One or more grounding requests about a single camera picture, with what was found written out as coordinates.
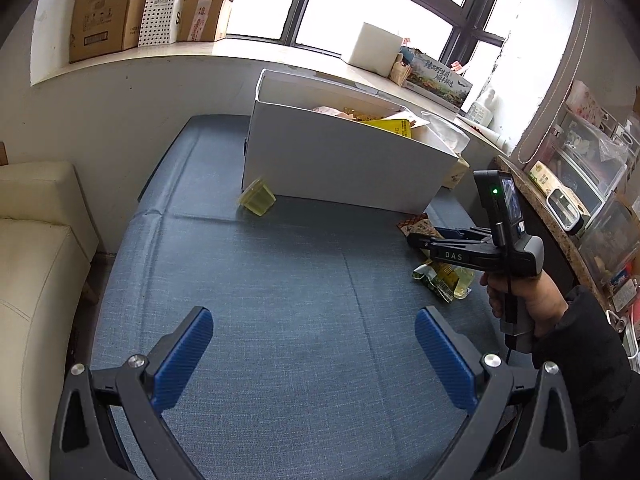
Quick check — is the small woven basket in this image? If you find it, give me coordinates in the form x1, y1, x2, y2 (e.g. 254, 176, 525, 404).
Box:
388, 53, 411, 87

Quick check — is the cream sofa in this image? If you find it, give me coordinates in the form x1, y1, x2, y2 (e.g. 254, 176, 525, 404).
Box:
1, 162, 99, 479

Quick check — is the right black sleeve forearm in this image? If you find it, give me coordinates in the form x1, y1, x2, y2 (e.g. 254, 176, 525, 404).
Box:
533, 286, 639, 479

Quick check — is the white square box on sill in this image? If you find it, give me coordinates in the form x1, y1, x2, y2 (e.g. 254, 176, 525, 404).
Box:
342, 22, 402, 78

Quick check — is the green white small box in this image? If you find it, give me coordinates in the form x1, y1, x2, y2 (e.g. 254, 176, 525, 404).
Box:
528, 162, 589, 214

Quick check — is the white plastic bottle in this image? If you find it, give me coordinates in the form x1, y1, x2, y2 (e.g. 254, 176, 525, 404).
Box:
466, 89, 496, 127

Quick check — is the white storage box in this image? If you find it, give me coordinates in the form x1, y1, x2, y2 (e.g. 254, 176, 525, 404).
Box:
242, 70, 456, 214

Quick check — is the large brown cardboard box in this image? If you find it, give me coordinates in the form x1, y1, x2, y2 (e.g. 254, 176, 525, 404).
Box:
70, 0, 146, 63

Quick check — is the small open cardboard box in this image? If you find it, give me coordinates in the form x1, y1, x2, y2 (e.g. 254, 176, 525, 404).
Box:
177, 0, 234, 42

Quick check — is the clear yellow jelly cup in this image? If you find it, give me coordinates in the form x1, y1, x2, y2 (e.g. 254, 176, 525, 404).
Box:
435, 263, 476, 300

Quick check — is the landscape printed tissue box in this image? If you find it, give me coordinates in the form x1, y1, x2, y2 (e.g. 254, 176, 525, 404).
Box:
402, 49, 472, 108

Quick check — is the right hand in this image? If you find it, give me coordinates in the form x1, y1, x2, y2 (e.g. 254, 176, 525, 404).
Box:
480, 271, 568, 337

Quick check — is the white black handheld device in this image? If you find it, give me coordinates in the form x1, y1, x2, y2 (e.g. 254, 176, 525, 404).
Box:
546, 186, 585, 235

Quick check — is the flat yellow snack packet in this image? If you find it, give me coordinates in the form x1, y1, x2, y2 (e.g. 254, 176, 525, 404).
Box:
364, 118, 412, 139

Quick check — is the clear plastic drawer organizer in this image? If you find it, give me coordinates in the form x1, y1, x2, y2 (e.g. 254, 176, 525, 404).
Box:
547, 80, 639, 285

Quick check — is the yellow waffle snack pack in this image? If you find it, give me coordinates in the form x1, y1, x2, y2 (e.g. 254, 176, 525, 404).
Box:
411, 259, 460, 304

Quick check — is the white dotted paper bag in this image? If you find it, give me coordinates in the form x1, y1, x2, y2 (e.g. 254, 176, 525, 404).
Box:
138, 0, 180, 48

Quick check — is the white tube on sill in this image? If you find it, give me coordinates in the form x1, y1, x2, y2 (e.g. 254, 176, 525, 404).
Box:
458, 116, 513, 155

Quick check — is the beige long snack bar pack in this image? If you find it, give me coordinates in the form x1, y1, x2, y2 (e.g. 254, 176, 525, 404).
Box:
312, 106, 368, 122

